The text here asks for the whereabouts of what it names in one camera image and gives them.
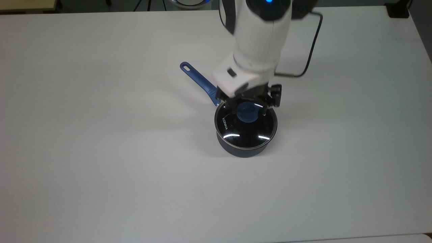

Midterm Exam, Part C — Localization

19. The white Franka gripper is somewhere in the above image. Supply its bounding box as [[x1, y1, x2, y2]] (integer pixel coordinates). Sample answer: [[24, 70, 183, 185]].
[[212, 53, 282, 113]]

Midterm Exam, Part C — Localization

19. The glass lid with blue knob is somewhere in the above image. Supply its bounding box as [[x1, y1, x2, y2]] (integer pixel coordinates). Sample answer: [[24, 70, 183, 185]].
[[215, 99, 278, 149]]

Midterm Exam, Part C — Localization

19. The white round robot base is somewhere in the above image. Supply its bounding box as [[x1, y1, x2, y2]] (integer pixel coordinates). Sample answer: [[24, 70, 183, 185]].
[[169, 0, 212, 9]]

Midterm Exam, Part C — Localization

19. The black clamp at table corner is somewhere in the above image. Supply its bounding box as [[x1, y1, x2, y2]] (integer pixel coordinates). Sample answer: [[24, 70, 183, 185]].
[[384, 0, 411, 19]]

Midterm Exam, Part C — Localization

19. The yellowish wooden side table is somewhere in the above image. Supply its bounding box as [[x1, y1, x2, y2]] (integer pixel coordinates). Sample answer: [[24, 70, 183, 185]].
[[0, 0, 58, 12]]

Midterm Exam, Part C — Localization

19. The dark saucepan with blue handle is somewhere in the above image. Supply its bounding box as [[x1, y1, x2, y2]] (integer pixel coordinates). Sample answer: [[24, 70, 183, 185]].
[[180, 61, 278, 158]]

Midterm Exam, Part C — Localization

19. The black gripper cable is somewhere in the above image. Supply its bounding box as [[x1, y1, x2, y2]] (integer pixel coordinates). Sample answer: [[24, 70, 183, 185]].
[[274, 12, 323, 78]]

